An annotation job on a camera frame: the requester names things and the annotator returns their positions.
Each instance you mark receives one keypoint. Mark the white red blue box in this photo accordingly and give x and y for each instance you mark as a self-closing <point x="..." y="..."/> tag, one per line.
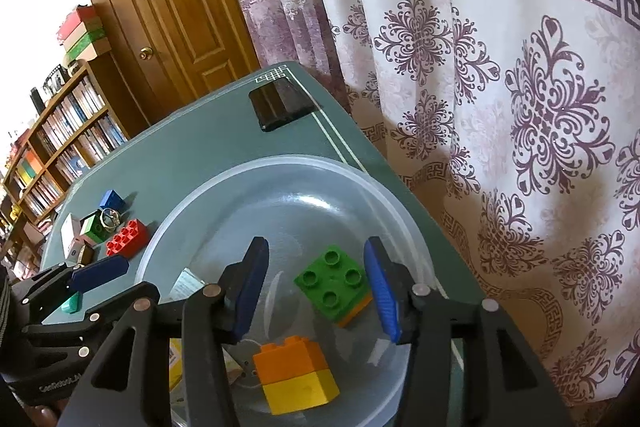
<point x="70" y="237"/>

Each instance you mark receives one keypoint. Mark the black thermos bottle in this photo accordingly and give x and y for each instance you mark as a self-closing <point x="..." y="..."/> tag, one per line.
<point x="35" y="96"/>

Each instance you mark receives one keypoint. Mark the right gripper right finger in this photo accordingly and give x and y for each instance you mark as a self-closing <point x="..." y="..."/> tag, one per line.
<point x="504" y="382"/>

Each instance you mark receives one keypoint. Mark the teal plastic case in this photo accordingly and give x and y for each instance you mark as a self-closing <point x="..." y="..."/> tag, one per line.
<point x="72" y="304"/>

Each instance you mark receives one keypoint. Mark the orange yellow toy brick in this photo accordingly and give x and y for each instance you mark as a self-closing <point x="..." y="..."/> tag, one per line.
<point x="294" y="375"/>

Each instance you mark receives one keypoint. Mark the picture frame on shelf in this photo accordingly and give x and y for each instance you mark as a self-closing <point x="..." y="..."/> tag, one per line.
<point x="55" y="80"/>

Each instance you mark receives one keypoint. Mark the pink green toy brick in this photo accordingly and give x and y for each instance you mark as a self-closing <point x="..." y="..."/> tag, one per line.
<point x="92" y="229"/>

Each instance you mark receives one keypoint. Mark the yellow medicine box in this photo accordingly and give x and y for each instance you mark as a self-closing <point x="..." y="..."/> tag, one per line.
<point x="175" y="363"/>

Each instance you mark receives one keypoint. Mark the blue toy brick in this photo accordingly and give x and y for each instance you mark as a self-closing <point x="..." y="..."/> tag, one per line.
<point x="111" y="200"/>

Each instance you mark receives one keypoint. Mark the brown gold cosmetic tube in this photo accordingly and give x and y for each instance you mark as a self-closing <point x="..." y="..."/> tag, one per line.
<point x="80" y="253"/>

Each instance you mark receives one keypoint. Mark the green orange toy brick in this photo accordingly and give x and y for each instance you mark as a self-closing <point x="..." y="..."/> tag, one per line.
<point x="336" y="285"/>

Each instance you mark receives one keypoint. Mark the wooden bookshelf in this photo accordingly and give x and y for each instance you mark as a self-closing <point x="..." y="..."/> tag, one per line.
<point x="92" y="115"/>

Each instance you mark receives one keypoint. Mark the white green medicine box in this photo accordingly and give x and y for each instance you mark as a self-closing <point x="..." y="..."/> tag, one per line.
<point x="185" y="286"/>

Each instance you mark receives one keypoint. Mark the clear plastic bowl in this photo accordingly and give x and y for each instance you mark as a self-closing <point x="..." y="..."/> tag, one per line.
<point x="302" y="206"/>

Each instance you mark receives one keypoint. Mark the black smartphone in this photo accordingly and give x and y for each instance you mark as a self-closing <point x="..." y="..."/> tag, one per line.
<point x="279" y="102"/>

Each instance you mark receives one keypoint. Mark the stack of boxes on shelf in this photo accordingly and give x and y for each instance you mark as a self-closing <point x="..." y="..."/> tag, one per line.
<point x="82" y="36"/>

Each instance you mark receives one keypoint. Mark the red toy brick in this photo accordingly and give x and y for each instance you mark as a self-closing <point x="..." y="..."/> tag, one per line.
<point x="129" y="241"/>

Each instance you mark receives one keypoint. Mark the gold metal keychain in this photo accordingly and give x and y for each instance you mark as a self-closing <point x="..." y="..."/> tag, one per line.
<point x="109" y="219"/>

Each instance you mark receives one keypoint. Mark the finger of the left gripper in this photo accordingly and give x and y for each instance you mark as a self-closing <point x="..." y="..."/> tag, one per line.
<point x="98" y="273"/>

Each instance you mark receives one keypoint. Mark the white purple patterned curtain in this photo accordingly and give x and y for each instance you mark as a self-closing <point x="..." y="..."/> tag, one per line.
<point x="516" y="124"/>

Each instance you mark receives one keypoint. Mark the green table mat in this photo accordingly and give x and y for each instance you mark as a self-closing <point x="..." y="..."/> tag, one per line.
<point x="166" y="163"/>

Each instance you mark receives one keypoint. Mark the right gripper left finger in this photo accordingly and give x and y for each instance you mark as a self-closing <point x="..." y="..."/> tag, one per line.
<point x="126" y="383"/>

